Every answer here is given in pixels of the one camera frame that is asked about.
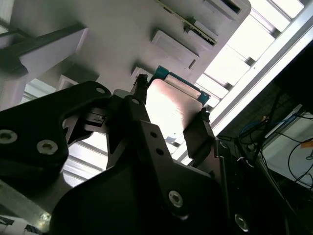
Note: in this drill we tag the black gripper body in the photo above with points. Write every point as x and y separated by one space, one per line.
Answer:
117 205

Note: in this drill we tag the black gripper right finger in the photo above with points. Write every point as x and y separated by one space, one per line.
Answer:
199 144

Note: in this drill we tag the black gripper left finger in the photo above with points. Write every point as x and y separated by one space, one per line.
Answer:
31 127

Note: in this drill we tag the silver CPU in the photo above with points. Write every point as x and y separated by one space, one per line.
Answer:
171 107

